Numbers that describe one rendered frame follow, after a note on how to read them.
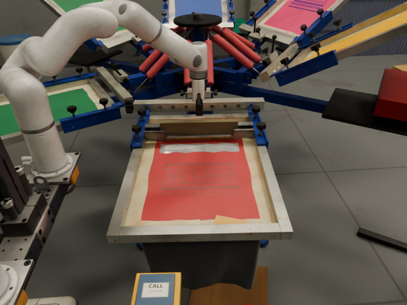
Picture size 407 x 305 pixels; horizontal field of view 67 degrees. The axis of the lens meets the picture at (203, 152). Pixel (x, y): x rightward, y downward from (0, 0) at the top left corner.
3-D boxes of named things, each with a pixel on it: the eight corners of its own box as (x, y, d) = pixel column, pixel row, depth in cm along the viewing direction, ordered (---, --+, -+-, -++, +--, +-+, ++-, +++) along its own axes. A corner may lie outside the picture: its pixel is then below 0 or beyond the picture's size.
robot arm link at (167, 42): (138, 40, 108) (177, 67, 124) (160, 48, 100) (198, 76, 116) (149, 17, 107) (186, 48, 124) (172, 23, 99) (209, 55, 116)
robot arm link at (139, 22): (86, 31, 87) (65, 22, 96) (141, 66, 103) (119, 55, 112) (112, -23, 85) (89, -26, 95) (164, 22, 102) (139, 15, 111)
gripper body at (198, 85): (189, 69, 132) (191, 93, 138) (188, 78, 124) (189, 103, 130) (207, 68, 132) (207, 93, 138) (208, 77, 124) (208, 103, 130)
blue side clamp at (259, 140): (267, 154, 139) (268, 141, 135) (255, 155, 139) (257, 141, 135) (257, 121, 163) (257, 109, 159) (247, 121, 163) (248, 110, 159)
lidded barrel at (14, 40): (50, 71, 497) (38, 32, 463) (37, 83, 457) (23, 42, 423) (20, 72, 496) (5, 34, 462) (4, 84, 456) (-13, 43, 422)
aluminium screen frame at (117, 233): (291, 239, 99) (293, 231, 96) (108, 243, 99) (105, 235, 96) (254, 119, 163) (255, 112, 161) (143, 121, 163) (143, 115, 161)
